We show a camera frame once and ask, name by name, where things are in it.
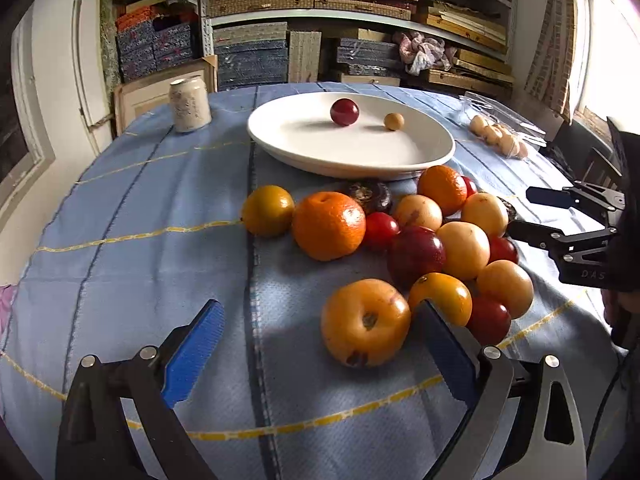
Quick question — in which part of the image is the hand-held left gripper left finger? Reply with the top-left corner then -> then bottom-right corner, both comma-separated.
56,299 -> 226,480

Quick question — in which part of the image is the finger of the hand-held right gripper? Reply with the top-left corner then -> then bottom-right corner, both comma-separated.
526,183 -> 626,213
506,220 -> 616,261

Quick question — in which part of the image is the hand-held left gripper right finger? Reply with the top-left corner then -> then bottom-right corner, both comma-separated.
415,299 -> 588,480

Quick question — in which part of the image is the pale orange round fruit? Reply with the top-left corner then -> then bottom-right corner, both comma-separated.
436,221 -> 491,282
460,192 -> 510,238
476,260 -> 535,320

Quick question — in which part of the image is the large spotted yellow apple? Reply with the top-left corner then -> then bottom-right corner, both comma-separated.
320,279 -> 412,368

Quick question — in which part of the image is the small orange tangerine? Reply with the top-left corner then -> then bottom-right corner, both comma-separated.
417,165 -> 468,217

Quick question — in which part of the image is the large dark red plum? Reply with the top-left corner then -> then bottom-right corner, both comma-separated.
387,226 -> 447,291

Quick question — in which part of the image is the small spotted yellow fruit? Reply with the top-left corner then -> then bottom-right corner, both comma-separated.
394,194 -> 444,232

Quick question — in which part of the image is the large orange tangerine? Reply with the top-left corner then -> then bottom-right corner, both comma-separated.
292,191 -> 367,262

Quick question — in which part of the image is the white oval plate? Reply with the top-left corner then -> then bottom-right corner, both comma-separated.
247,92 -> 456,181

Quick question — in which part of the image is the dark chair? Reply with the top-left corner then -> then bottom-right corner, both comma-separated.
545,120 -> 626,191

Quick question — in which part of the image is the pile of tan longans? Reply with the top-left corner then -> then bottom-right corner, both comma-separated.
470,115 -> 530,159

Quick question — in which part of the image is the clear plastic packaging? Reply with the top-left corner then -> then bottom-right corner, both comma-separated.
460,91 -> 548,148

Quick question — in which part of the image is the blue checked tablecloth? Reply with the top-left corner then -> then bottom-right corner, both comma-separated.
0,82 -> 631,480

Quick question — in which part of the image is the brick pattern curtain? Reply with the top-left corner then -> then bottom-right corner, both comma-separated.
522,0 -> 576,121

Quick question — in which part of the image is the bright window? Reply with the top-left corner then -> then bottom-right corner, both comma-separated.
570,0 -> 640,131

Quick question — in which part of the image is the pink cloth bundle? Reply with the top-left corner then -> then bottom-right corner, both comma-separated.
392,30 -> 458,77

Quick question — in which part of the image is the pink purple cloth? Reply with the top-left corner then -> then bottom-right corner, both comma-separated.
0,284 -> 18,341

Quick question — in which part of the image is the small dark red plum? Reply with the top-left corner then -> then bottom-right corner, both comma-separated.
330,98 -> 360,127

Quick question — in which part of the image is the beige cardboard box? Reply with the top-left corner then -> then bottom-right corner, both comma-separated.
114,55 -> 218,136

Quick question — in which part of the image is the white metal shelf rack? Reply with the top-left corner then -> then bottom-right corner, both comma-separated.
197,0 -> 516,86

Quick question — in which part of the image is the stack of blue patterned boxes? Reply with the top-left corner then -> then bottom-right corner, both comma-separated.
116,5 -> 197,82

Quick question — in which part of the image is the mottled green board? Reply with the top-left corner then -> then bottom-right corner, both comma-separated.
99,0 -> 123,92

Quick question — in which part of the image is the dark window white frame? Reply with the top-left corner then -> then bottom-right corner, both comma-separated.
0,10 -> 56,221

